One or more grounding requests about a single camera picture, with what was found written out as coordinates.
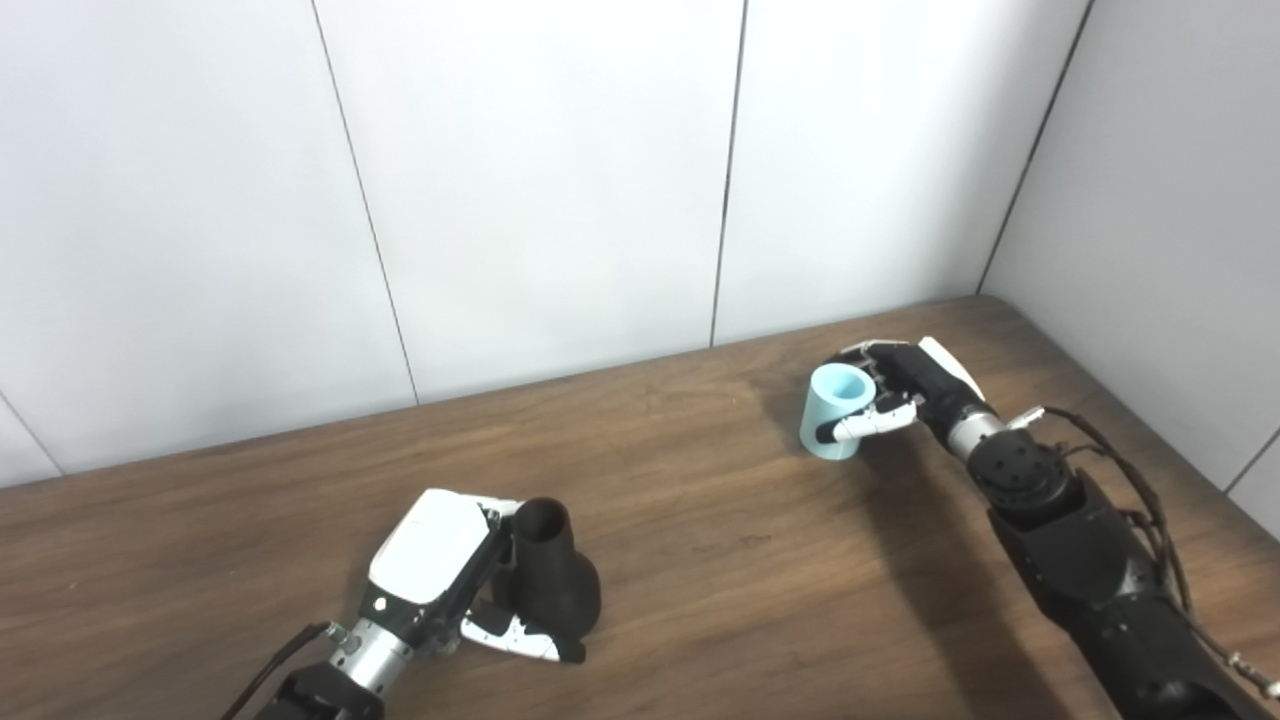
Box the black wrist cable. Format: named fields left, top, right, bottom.
left=1010, top=405, right=1280, bottom=698
left=220, top=622, right=346, bottom=720

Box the light blue cylinder cup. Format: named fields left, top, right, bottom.
left=799, top=363, right=879, bottom=462

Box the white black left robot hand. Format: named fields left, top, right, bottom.
left=358, top=488, right=586, bottom=663

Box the black funnel-shaped nozzle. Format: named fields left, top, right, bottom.
left=505, top=497, right=603, bottom=646

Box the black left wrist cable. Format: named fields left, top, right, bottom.
left=220, top=622, right=346, bottom=720

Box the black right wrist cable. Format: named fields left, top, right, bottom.
left=1010, top=405, right=1280, bottom=698

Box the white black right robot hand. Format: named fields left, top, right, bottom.
left=815, top=337, right=1001, bottom=446

